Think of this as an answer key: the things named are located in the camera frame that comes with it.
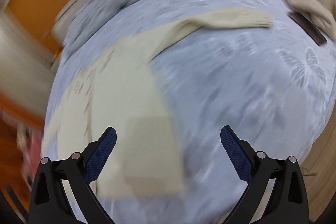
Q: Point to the cream padded headboard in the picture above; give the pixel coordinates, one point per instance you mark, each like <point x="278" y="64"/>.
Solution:
<point x="64" y="18"/>

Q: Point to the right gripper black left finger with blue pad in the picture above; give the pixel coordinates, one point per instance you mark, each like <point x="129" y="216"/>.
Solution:
<point x="49" y="203"/>

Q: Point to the pink clutter beside bed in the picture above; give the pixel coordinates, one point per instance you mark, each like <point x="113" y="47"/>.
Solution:
<point x="29" y="142"/>

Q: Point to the cream knit sweater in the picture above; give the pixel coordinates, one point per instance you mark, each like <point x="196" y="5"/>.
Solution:
<point x="119" y="91"/>

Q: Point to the beige curtain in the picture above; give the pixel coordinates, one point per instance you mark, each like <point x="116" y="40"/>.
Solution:
<point x="26" y="76"/>

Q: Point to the beige garment on bed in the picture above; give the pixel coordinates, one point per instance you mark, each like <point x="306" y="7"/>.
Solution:
<point x="320" y="16"/>

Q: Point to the blue butterfly bed sheet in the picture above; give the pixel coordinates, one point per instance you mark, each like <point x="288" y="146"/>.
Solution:
<point x="274" y="86"/>

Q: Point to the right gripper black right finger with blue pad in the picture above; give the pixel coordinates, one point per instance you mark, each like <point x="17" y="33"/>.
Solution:
<point x="288" y="201"/>

